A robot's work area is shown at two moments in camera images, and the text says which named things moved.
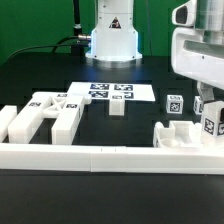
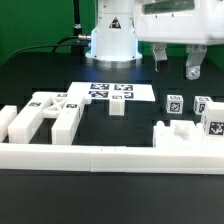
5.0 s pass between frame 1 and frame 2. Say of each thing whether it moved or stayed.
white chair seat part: stayed
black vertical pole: stayed
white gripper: moved
